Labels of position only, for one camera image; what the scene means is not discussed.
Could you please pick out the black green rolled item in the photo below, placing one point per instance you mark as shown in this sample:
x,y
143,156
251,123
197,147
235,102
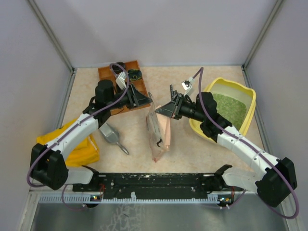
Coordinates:
x,y
134,74

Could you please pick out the yellow litter box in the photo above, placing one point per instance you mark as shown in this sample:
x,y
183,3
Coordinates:
x,y
239,92

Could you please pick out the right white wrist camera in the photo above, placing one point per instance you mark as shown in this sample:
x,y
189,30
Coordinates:
x,y
188,86

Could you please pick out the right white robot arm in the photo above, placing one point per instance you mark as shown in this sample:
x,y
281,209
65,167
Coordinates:
x,y
271,179

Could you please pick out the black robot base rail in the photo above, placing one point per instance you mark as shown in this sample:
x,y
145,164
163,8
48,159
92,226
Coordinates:
x,y
154,185

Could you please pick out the pink cat litter bag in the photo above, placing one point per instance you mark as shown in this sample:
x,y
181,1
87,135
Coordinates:
x,y
159,131

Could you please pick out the silver metal scoop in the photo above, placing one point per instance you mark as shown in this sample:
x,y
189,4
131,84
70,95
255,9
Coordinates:
x,y
112,136

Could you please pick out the green cat litter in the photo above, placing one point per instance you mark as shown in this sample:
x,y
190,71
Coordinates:
x,y
231,109

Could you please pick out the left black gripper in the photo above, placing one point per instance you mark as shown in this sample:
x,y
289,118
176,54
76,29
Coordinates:
x,y
140,99

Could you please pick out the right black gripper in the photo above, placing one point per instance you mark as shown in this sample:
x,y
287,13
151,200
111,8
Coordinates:
x,y
168,109

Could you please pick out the black bag sealing clip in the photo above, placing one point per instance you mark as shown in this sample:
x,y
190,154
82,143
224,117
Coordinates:
x,y
174,94

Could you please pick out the black rolled item top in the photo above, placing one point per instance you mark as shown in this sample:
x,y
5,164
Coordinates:
x,y
118,67

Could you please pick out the wooden compartment tray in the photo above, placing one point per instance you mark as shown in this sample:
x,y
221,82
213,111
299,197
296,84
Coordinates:
x,y
106,73

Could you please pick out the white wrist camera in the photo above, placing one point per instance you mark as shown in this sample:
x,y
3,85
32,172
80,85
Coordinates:
x,y
188,86
121,81

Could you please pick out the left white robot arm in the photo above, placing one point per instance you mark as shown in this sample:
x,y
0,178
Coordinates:
x,y
48,165

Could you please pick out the yellow cloth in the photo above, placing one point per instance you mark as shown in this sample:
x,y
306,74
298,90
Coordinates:
x,y
85,153

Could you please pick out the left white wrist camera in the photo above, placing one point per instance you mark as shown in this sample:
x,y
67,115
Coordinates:
x,y
121,81

